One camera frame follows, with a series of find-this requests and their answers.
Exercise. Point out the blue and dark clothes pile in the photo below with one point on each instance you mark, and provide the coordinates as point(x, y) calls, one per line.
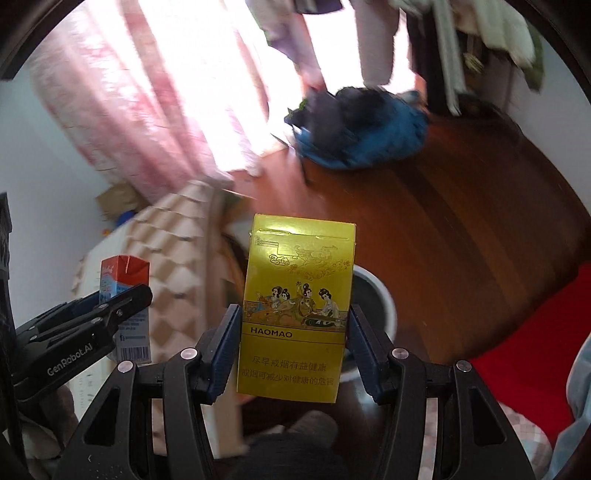
point(364, 134)

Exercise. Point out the red cloth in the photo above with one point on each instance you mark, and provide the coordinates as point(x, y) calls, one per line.
point(521, 355)

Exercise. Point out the pink floral curtain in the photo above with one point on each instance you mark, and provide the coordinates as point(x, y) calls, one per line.
point(152, 106)

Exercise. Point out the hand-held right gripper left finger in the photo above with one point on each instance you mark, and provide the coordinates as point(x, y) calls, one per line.
point(226, 350)

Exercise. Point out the brown paper bag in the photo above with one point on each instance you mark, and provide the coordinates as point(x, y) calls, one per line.
point(117, 201)

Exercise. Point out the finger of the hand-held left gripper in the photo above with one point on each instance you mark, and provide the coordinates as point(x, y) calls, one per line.
point(69, 309)
point(124, 304)

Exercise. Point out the blue white milk carton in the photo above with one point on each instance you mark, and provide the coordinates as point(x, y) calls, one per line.
point(127, 277)

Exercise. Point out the yellow cigarette box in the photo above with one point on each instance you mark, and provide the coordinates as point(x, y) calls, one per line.
point(295, 286)

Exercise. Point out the white bin with black bag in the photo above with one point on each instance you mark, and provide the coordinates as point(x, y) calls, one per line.
point(376, 304)

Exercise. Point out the table with checkered tablecloth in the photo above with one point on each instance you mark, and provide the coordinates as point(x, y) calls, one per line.
point(180, 240)

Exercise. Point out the white printed hanging garment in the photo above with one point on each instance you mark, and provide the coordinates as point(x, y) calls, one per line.
point(295, 41)

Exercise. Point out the light blue cloth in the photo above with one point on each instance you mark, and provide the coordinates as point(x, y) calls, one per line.
point(577, 415)

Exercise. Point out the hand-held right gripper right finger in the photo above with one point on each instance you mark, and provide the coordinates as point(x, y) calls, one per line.
point(364, 355)

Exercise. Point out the black white-striped hanging garment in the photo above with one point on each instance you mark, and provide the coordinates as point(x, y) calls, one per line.
point(438, 50)

